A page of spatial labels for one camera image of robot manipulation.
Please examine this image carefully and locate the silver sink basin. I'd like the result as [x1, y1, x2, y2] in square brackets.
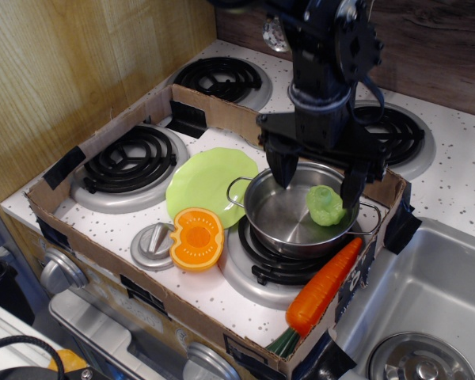
[336, 218, 475, 379]

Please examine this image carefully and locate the hanging metal skimmer ladle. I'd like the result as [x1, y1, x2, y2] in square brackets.
[262, 15, 291, 52]

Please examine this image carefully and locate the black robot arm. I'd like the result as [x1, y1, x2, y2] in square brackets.
[256, 1, 389, 208]

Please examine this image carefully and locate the front right black burner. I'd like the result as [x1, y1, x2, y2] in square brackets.
[218, 216, 355, 310]

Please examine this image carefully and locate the grey stove knob front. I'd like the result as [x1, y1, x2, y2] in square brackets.
[130, 222, 174, 272]

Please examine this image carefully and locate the silver oven knob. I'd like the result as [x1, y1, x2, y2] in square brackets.
[183, 342, 241, 380]
[40, 248, 89, 295]

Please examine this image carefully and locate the orange toy carrot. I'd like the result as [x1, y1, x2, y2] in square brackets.
[267, 237, 363, 358]

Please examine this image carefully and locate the front left black burner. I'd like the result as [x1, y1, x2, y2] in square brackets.
[70, 123, 189, 215]

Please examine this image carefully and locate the small orange yellow object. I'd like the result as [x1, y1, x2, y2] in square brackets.
[56, 348, 88, 374]

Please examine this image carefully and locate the black cable loop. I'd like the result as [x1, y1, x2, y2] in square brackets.
[0, 335, 66, 380]

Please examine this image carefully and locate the light green toy broccoli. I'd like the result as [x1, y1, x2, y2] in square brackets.
[306, 185, 346, 226]

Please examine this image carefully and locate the back right black burner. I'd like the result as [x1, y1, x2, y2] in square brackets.
[340, 101, 436, 181]

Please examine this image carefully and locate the silver oven knob left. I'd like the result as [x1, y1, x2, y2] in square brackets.
[40, 248, 89, 295]

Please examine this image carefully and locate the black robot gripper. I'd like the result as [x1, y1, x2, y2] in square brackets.
[256, 85, 386, 209]

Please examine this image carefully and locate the orange toy pumpkin slice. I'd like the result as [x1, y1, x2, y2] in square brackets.
[169, 207, 224, 272]

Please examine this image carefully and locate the silver oven door handle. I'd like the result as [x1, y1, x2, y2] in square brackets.
[49, 291, 161, 379]

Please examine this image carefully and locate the silver oven knob right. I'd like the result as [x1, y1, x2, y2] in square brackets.
[183, 342, 241, 380]

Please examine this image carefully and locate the stainless steel pan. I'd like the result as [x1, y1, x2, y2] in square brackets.
[226, 161, 382, 260]

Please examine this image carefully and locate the light green plastic plate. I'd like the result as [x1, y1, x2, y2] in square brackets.
[165, 147, 258, 229]

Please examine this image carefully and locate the brown cardboard fence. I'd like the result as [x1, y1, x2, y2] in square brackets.
[25, 85, 410, 379]

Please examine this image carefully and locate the silver sink drain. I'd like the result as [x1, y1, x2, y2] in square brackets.
[366, 332, 475, 380]

